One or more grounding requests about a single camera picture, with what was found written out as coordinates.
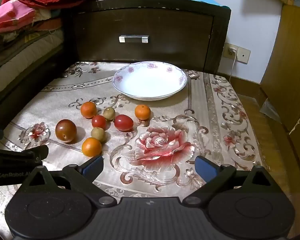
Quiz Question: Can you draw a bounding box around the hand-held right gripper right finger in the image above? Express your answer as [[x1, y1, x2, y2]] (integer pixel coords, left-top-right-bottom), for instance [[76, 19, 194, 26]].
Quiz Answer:
[[182, 156, 282, 207]]

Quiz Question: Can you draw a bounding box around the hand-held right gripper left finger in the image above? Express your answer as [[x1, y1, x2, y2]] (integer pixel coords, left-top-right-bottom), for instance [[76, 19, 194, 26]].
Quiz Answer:
[[17, 155, 117, 208]]

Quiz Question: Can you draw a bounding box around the small orange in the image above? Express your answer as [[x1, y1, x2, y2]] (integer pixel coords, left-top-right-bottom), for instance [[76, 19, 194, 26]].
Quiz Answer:
[[81, 137, 102, 157], [80, 101, 98, 119], [135, 104, 151, 120]]

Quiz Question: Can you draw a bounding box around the green-yellow small fruit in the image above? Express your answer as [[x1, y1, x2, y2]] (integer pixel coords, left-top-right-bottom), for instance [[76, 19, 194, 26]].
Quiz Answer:
[[91, 127, 106, 143]]

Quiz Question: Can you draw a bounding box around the large dark red tomato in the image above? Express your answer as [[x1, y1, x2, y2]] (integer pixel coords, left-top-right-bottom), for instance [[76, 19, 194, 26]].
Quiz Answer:
[[55, 119, 77, 143]]

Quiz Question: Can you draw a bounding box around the small round red tomato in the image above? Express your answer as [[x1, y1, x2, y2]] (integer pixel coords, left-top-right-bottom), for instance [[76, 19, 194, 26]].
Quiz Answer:
[[91, 115, 107, 129]]

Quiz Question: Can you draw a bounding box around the oval red tomato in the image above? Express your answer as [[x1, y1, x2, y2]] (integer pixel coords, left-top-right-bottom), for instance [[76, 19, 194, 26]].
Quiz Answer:
[[114, 114, 134, 132]]

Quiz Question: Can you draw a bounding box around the brown longan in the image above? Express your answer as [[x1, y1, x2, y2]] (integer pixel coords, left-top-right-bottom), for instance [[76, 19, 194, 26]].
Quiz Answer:
[[103, 107, 116, 121]]

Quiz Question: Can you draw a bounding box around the white floral plate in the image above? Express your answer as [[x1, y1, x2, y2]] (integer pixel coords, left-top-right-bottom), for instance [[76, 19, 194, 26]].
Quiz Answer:
[[112, 61, 188, 102]]

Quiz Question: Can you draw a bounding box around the beige floral tablecloth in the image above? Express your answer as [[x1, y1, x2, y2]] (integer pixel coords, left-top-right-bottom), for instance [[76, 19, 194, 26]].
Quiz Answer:
[[0, 61, 265, 240]]

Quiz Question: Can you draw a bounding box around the stack of folded bedding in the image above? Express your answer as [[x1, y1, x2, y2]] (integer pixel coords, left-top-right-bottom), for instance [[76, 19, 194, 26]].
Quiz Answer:
[[0, 7, 65, 105]]

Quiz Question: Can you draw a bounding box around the pink floral blanket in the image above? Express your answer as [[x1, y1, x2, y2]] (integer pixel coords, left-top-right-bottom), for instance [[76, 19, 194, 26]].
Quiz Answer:
[[0, 0, 37, 37]]

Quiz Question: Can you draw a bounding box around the yellow wooden cabinet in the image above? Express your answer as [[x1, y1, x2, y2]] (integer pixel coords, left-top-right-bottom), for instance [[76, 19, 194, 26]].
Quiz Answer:
[[247, 0, 300, 133]]

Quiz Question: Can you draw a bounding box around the dark wooden nightstand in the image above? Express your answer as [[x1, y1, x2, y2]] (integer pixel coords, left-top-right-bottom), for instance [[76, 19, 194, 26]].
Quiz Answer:
[[61, 0, 232, 74]]

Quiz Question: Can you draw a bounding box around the teal cloth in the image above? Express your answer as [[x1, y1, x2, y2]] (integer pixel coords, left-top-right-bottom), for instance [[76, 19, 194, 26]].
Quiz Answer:
[[187, 0, 223, 7]]

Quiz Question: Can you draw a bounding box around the white power cable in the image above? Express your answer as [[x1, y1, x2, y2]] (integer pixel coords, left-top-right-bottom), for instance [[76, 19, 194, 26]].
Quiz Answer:
[[226, 48, 237, 83]]

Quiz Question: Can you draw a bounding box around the beige wall socket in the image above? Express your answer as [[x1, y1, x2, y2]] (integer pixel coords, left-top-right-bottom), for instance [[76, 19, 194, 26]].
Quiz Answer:
[[223, 42, 251, 64]]

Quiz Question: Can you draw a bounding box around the clear acrylic drawer handle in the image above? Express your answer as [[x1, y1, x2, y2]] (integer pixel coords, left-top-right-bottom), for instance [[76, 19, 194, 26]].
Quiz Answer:
[[119, 35, 150, 44]]

